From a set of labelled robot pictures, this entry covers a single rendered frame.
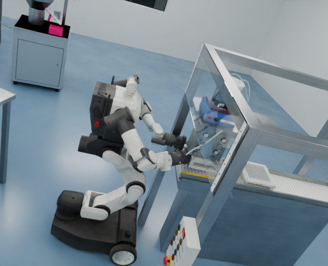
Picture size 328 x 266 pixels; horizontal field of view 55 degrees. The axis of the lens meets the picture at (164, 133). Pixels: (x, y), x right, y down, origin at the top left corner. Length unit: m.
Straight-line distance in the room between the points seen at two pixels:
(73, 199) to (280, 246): 1.73
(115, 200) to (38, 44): 2.47
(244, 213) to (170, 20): 5.25
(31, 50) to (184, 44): 3.93
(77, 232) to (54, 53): 2.48
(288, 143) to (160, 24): 6.03
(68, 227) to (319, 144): 1.83
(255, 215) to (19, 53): 3.27
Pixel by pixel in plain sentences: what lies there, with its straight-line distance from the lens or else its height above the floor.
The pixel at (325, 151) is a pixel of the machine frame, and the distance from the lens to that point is 1.35.
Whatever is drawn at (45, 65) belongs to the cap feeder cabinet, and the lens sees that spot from 4.36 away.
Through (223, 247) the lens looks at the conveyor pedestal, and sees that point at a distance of 2.82.
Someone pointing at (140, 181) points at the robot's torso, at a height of 0.65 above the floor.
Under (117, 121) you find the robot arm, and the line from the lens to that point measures 1.76.
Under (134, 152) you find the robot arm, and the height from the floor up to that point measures 1.11.
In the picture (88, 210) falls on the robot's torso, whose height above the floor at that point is 0.32.
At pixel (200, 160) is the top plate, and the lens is 2.13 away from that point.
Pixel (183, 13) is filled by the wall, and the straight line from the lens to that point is 7.14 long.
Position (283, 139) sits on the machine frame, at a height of 1.63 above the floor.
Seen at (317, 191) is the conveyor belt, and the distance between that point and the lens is 2.82.
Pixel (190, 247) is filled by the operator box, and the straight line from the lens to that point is 1.38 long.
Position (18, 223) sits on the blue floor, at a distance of 2.75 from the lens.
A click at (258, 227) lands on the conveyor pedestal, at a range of 2.72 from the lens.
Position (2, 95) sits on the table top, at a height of 0.86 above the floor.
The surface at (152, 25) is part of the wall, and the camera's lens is 7.07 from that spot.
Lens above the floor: 2.10
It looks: 30 degrees down
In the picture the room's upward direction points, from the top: 20 degrees clockwise
